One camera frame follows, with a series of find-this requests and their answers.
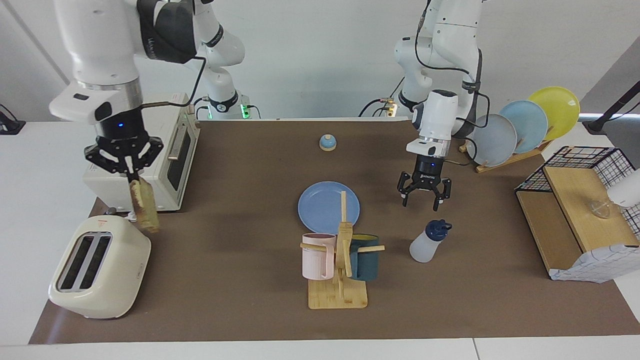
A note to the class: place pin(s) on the wooden plate rack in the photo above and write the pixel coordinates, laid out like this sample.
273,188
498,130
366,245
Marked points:
505,161

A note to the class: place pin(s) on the toasted bread slice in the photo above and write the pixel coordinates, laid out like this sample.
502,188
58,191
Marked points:
145,205

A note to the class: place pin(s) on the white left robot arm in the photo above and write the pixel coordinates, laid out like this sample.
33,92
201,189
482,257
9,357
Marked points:
450,45

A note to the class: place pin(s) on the light blue plate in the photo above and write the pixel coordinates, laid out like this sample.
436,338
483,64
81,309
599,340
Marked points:
530,122

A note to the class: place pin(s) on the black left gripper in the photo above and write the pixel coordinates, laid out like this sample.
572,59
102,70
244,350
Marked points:
427,172

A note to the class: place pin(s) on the wooden shelf box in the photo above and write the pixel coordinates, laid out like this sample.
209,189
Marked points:
575,200

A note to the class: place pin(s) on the brown table mat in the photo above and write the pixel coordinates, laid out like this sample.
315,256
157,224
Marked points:
225,200

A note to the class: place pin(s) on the white toaster oven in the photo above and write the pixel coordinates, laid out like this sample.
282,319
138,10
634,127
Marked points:
105,189

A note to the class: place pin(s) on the cream two-slot toaster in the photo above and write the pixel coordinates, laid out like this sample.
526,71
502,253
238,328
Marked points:
120,280

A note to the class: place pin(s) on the blue round plate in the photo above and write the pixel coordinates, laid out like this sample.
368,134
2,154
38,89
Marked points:
322,207

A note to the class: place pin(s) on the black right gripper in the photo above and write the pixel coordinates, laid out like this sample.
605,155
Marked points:
120,130

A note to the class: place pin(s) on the white checkered cloth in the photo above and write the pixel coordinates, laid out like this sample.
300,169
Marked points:
595,265

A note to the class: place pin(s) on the clear glass cup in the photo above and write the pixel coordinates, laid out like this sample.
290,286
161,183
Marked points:
600,209

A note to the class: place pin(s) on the pink ribbed mug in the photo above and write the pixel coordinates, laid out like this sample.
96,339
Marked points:
317,260

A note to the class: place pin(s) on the white cylinder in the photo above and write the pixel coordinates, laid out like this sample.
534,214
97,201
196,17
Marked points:
627,190

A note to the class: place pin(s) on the dark teal mug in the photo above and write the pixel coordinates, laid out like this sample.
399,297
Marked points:
365,262

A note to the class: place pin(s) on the black clamp mount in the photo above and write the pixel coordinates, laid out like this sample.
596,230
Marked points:
10,125

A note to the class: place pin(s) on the yellow plate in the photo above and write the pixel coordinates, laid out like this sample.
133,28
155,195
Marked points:
560,107

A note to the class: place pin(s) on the wooden mug tree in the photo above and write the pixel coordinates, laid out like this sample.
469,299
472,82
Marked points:
337,297

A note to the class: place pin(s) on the translucent seasoning bottle blue cap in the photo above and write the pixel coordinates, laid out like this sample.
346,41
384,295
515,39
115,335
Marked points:
425,247

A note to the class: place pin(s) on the grey plate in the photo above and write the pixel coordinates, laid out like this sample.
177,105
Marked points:
497,142

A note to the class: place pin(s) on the black camera stand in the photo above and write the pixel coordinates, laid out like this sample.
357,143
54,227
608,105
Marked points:
607,116

